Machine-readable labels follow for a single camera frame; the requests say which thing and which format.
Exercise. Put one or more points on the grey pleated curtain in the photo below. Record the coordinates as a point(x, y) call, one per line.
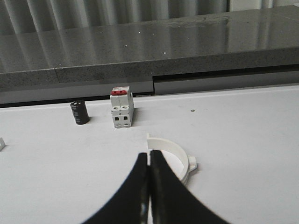
point(26, 16)

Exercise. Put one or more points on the black cylindrical capacitor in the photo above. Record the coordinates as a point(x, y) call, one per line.
point(79, 111)

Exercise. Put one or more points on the white half pipe clamp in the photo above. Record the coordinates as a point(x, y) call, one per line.
point(2, 144)
point(189, 162)

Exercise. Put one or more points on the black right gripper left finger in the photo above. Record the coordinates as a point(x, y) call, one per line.
point(130, 203)

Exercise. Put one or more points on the white red circuit breaker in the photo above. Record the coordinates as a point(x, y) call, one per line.
point(122, 106)

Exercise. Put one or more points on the grey stone counter ledge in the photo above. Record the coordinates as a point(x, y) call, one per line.
point(89, 62)

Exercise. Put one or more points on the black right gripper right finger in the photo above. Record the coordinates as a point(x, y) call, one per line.
point(171, 201)

